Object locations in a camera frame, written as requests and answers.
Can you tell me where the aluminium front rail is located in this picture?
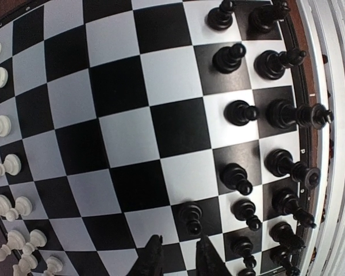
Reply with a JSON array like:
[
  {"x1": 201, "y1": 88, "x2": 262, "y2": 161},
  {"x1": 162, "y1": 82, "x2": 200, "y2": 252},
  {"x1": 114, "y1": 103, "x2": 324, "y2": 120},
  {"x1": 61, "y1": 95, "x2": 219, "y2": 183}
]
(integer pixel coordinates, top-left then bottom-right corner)
[{"x1": 297, "y1": 1, "x2": 345, "y2": 275}]

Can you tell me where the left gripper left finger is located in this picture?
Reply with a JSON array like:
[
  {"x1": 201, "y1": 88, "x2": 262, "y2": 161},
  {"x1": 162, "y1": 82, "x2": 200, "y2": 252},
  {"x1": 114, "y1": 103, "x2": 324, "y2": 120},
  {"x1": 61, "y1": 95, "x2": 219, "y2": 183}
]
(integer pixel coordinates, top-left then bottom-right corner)
[{"x1": 127, "y1": 235, "x2": 164, "y2": 276}]

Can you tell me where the black grey chessboard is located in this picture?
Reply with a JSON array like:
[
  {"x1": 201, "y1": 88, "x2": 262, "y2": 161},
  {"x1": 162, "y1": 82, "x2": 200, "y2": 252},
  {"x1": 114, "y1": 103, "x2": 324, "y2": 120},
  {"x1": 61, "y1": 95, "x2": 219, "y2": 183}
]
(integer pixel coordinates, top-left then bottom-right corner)
[{"x1": 0, "y1": 1, "x2": 308, "y2": 275}]

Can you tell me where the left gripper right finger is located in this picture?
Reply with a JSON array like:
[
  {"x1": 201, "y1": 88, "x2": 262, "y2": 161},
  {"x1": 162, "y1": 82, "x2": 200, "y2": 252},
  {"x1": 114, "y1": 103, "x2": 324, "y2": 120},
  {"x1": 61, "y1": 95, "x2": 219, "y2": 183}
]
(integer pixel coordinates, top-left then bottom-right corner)
[{"x1": 195, "y1": 234, "x2": 232, "y2": 276}]

